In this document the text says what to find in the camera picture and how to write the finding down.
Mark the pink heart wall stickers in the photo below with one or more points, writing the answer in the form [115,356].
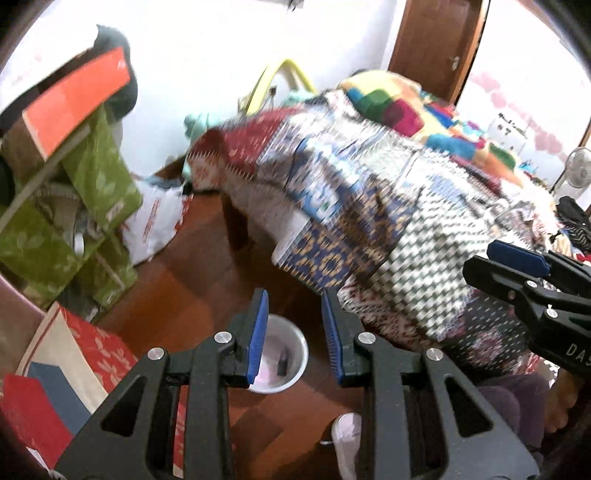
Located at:
[503,99]

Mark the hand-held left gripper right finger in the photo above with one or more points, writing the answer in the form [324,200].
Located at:
[331,341]

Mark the blue book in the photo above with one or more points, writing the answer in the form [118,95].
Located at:
[64,392]

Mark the dark clothes pile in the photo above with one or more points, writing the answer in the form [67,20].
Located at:
[575,217]

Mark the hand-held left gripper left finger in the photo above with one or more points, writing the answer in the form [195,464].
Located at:
[258,341]

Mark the orange flat box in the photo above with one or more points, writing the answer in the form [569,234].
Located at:
[74,97]

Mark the red book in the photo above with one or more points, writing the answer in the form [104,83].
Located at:
[27,415]

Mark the person's bare foot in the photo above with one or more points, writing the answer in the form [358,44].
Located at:
[561,406]

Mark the red floral print box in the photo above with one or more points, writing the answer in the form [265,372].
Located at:
[97,346]

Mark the white standing fan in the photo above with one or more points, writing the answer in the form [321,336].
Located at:
[575,168]

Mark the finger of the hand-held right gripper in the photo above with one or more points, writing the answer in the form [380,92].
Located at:
[498,279]
[517,258]

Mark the brown wooden door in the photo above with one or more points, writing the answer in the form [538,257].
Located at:
[429,46]

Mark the patchwork printed blanket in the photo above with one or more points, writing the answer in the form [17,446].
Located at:
[369,184]

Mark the white plastic bag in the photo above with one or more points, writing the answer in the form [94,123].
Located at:
[152,221]

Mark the person's purple trouser leg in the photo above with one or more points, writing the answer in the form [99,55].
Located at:
[508,406]

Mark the pink glossy furniture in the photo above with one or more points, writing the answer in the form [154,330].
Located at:
[18,323]

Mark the teal cloth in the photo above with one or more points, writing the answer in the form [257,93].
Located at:
[196,123]

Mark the yellow curved frame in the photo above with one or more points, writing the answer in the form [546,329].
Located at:
[286,67]

